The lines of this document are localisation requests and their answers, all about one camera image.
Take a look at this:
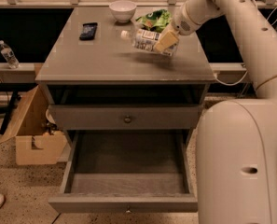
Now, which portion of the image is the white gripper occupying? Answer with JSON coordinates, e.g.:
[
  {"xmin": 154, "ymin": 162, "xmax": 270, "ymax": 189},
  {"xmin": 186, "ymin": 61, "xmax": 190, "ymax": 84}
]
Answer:
[{"xmin": 154, "ymin": 5, "xmax": 200, "ymax": 52}]

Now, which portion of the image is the clear plastic water bottle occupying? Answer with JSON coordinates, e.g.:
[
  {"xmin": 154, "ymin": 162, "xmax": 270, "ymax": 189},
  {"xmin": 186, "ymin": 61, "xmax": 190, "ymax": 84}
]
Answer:
[{"xmin": 120, "ymin": 29, "xmax": 177, "ymax": 56}]

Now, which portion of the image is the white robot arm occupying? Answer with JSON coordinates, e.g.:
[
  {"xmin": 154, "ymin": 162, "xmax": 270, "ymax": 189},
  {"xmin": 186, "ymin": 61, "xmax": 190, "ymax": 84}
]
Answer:
[{"xmin": 156, "ymin": 0, "xmax": 277, "ymax": 224}]

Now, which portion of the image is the grey drawer cabinet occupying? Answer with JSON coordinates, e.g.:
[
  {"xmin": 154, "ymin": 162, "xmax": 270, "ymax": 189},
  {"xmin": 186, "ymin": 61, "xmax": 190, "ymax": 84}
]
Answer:
[{"xmin": 35, "ymin": 6, "xmax": 217, "ymax": 143}]

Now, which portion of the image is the closed grey upper drawer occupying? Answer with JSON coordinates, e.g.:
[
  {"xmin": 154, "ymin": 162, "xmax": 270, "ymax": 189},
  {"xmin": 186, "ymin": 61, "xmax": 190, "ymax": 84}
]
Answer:
[{"xmin": 48, "ymin": 105, "xmax": 202, "ymax": 130}]

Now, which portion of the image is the upright water bottle on ledge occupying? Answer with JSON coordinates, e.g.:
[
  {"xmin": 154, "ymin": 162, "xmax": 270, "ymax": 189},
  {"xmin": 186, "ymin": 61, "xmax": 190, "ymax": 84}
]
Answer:
[{"xmin": 0, "ymin": 40, "xmax": 19, "ymax": 69}]

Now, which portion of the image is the open grey bottom drawer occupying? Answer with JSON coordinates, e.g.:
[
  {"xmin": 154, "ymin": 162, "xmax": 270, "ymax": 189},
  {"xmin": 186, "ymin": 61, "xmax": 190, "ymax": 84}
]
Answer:
[{"xmin": 48, "ymin": 130, "xmax": 198, "ymax": 213}]

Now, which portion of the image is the green chip bag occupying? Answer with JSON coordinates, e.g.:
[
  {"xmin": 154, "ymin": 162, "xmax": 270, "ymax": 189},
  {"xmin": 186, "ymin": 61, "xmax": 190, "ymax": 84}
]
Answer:
[{"xmin": 136, "ymin": 9, "xmax": 172, "ymax": 33}]

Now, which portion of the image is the white ceramic bowl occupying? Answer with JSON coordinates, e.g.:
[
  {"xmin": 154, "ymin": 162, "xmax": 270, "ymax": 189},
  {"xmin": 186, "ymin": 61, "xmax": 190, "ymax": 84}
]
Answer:
[{"xmin": 109, "ymin": 0, "xmax": 137, "ymax": 22}]

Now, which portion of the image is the cardboard box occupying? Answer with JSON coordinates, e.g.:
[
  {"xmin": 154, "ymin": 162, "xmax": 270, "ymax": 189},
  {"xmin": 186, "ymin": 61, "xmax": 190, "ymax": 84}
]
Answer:
[{"xmin": 0, "ymin": 86, "xmax": 67, "ymax": 165}]

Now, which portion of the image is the black pole left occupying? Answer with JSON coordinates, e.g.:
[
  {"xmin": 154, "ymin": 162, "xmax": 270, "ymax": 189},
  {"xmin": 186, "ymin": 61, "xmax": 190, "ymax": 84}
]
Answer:
[{"xmin": 0, "ymin": 91, "xmax": 19, "ymax": 135}]

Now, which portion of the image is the grey horizontal ledge rail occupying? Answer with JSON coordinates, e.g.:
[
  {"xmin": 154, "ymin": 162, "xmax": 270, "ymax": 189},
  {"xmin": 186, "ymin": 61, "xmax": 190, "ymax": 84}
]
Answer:
[{"xmin": 0, "ymin": 63, "xmax": 251, "ymax": 86}]

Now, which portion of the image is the white cable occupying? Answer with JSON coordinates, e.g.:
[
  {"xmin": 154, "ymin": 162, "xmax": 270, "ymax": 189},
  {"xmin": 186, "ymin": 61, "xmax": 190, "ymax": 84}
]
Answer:
[{"xmin": 214, "ymin": 0, "xmax": 277, "ymax": 87}]

